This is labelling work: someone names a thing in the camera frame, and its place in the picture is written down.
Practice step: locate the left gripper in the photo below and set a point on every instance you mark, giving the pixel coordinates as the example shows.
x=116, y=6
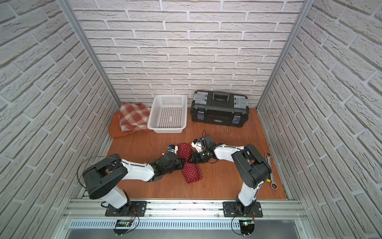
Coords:
x=177, y=161

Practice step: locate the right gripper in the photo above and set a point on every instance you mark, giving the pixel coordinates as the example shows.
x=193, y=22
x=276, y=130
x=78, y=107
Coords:
x=196, y=159

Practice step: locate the red polka dot skirt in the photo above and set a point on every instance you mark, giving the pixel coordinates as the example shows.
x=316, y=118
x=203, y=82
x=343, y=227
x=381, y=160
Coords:
x=191, y=172

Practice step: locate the red plaid skirt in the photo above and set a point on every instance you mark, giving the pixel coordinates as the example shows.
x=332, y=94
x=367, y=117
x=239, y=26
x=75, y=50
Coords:
x=133, y=117

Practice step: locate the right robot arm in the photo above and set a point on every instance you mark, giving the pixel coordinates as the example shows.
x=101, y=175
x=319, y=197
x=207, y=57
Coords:
x=252, y=167

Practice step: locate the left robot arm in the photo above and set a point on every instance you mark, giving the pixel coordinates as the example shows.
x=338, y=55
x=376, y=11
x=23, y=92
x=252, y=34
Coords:
x=102, y=178

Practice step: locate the white plastic basket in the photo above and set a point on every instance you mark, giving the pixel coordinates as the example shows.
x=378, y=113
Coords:
x=168, y=114

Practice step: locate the black plastic toolbox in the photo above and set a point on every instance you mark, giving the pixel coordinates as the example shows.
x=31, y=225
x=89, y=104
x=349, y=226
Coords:
x=220, y=108

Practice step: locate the orange skirt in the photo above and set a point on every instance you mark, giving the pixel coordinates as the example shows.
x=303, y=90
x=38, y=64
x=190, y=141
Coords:
x=114, y=129

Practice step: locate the left controller board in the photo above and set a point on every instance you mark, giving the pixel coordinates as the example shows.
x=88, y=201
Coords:
x=123, y=227

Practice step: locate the controller board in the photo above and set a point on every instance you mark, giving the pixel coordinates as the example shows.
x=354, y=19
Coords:
x=246, y=227
x=123, y=227

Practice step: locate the right controller board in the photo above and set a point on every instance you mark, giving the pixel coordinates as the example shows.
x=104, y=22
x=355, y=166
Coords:
x=246, y=227

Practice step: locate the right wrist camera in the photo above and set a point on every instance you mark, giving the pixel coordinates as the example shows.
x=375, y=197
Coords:
x=197, y=144

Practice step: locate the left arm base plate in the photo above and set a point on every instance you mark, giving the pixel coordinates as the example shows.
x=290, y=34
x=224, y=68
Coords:
x=128, y=210

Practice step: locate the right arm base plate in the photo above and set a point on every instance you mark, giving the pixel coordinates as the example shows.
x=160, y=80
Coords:
x=243, y=209

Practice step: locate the aluminium mounting rail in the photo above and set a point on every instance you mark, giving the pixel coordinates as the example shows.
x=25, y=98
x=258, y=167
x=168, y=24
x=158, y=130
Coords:
x=190, y=209

